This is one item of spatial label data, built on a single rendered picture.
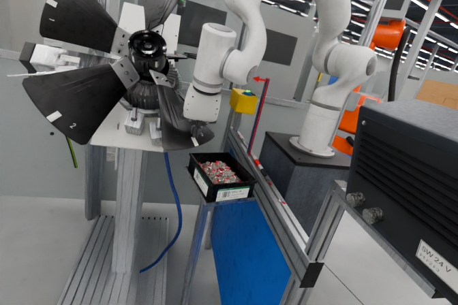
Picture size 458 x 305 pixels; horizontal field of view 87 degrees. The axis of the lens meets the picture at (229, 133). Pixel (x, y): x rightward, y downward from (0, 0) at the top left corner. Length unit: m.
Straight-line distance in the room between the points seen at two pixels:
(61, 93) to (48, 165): 1.22
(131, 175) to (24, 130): 0.95
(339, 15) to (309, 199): 0.65
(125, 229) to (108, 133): 0.52
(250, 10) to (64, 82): 0.54
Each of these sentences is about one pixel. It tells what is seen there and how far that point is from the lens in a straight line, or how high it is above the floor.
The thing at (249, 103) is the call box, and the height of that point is 1.03.
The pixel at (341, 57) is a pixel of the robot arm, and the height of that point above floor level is 1.32.
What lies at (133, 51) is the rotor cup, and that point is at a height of 1.20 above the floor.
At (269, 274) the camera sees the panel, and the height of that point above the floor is 0.65.
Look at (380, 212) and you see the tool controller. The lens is 0.45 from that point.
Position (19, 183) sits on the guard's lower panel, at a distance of 2.15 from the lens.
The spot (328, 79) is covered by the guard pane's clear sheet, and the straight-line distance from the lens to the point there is 1.96.
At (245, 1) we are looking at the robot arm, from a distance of 0.64.
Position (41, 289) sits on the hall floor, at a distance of 1.67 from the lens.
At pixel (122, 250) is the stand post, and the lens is 1.44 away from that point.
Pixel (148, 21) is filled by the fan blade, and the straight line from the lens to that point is 1.04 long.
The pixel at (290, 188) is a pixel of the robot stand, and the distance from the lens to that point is 0.95.
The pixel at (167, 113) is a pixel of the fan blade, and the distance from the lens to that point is 0.76.
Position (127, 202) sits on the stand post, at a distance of 1.25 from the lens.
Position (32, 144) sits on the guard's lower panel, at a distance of 1.98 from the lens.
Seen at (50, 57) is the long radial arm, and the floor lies 1.11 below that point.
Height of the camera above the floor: 1.27
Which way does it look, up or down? 19 degrees down
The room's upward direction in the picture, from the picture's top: 13 degrees clockwise
